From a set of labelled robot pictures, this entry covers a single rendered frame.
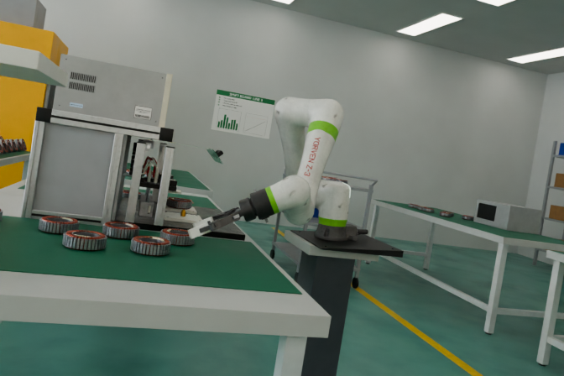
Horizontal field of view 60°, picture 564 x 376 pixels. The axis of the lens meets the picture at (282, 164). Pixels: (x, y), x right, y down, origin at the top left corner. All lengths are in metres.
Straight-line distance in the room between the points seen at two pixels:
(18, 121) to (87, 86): 3.69
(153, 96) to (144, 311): 1.03
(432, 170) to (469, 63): 1.96
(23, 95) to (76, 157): 3.82
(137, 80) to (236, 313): 1.08
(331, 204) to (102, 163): 0.94
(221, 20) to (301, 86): 1.54
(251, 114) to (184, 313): 6.51
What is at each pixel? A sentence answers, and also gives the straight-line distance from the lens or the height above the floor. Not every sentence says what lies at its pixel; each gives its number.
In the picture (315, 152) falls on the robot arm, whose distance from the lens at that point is 1.79.
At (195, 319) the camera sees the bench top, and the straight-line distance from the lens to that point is 1.08.
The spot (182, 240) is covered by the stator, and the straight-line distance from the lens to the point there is 1.60.
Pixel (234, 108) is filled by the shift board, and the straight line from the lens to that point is 7.43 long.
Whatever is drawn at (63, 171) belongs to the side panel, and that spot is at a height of 0.92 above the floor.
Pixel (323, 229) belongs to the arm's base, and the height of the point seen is 0.80.
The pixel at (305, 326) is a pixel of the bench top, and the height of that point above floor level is 0.72.
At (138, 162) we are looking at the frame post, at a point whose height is 0.98.
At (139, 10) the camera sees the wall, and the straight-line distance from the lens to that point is 7.50.
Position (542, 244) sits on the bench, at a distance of 4.27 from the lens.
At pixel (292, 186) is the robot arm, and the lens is 1.57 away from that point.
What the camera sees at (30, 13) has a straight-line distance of 5.93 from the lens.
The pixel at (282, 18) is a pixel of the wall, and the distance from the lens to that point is 7.79.
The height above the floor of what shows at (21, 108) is 1.13.
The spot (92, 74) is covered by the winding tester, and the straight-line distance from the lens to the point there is 1.92.
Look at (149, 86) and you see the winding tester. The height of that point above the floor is 1.26.
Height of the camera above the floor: 1.09
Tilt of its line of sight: 1 degrees down
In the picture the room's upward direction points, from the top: 9 degrees clockwise
